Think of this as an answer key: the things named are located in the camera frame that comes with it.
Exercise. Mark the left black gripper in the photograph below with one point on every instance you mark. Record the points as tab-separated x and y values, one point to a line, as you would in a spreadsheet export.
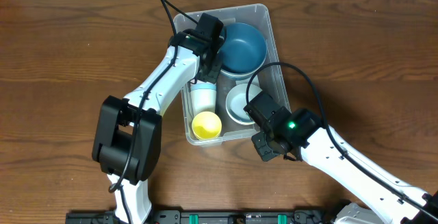
213	76

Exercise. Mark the yellow cup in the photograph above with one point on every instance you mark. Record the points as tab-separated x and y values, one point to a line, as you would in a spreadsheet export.
206	125

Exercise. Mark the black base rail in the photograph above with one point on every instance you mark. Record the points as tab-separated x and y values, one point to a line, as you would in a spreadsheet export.
177	217

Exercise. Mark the white paper label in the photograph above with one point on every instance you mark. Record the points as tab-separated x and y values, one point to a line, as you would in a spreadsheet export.
255	81

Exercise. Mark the cream white cup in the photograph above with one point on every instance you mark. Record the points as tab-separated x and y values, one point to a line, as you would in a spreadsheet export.
203	100

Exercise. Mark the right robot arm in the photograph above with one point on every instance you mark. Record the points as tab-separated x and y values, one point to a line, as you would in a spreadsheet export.
308	138

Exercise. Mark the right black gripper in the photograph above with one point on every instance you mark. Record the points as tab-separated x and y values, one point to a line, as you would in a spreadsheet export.
266	153

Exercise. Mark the grey small bowl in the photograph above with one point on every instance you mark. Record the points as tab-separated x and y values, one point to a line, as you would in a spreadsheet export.
235	103

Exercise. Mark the clear plastic storage container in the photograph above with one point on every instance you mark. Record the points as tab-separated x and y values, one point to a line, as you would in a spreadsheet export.
270	79

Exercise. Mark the light blue cup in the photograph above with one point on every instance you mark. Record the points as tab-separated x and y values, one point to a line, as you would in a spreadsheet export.
202	86

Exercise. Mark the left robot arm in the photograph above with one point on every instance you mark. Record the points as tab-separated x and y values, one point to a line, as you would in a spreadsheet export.
127	142

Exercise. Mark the dark blue bowl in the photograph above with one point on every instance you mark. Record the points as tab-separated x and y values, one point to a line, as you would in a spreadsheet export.
237	76
244	50

